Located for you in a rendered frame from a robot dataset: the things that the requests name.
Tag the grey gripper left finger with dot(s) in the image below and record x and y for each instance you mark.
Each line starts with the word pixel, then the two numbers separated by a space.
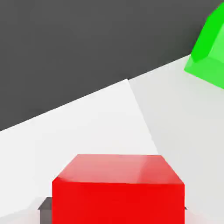
pixel 46 212

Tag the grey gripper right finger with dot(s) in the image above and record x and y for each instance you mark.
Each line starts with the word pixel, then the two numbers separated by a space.
pixel 186 217

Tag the small red cube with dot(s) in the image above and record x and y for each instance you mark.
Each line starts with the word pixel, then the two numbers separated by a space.
pixel 118 201

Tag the small green cube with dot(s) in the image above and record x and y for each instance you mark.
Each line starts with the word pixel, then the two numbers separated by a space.
pixel 208 52

